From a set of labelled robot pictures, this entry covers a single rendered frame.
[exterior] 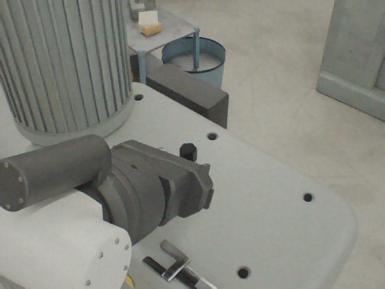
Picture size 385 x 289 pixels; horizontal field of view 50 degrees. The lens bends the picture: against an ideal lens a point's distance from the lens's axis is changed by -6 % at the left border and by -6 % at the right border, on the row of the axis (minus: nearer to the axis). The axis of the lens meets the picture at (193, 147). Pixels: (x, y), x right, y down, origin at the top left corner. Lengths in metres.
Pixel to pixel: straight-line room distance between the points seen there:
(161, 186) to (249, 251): 0.17
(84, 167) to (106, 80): 0.31
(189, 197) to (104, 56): 0.24
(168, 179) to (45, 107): 0.26
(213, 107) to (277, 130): 2.57
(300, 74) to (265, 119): 0.77
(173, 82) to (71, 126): 0.45
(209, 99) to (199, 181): 0.55
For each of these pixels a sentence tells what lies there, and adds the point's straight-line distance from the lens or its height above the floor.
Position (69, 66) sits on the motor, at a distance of 0.57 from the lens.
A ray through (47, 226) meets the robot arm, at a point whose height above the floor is 2.11.
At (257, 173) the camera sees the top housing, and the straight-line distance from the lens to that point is 0.60.
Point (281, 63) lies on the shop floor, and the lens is 4.29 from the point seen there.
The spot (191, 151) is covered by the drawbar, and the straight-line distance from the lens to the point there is 0.53.
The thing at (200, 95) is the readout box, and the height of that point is 1.73.
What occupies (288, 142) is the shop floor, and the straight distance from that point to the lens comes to 3.43.
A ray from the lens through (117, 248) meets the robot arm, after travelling 0.29.
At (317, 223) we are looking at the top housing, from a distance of 0.56.
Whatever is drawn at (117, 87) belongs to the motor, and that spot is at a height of 1.96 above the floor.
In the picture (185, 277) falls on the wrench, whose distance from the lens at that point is 0.49.
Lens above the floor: 2.33
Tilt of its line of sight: 45 degrees down
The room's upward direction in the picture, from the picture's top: straight up
